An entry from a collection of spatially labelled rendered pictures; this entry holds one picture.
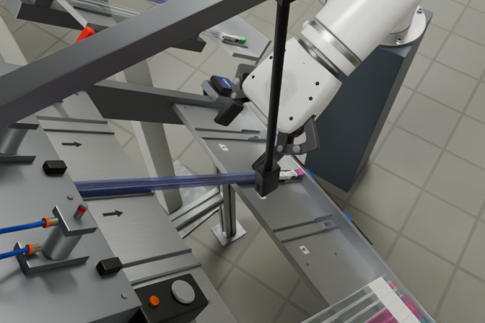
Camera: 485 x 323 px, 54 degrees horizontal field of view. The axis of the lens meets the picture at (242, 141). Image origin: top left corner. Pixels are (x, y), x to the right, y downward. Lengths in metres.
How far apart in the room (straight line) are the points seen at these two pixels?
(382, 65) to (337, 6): 0.61
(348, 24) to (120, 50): 0.40
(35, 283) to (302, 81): 0.39
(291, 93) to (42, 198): 0.33
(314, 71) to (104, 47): 0.40
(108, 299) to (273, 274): 1.22
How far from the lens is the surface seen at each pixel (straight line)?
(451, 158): 1.92
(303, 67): 0.61
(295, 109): 0.60
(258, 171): 0.46
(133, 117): 0.81
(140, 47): 0.24
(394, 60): 1.18
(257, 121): 0.95
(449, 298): 1.69
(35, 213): 0.42
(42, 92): 0.23
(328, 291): 0.71
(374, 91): 1.27
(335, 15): 0.60
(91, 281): 0.39
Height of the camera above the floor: 1.52
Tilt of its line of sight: 58 degrees down
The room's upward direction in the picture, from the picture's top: straight up
